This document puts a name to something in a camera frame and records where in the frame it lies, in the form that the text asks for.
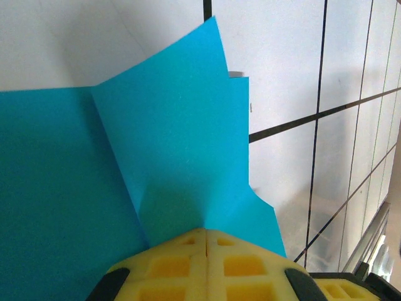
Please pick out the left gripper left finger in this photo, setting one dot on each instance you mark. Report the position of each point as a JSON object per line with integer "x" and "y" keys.
{"x": 175, "y": 272}

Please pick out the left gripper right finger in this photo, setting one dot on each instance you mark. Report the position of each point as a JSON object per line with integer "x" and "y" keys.
{"x": 244, "y": 272}

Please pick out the long aluminium base rail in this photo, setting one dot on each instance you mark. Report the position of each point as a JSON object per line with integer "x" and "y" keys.
{"x": 372, "y": 238}

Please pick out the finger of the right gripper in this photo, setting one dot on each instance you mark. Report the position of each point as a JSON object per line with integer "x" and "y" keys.
{"x": 341, "y": 290}

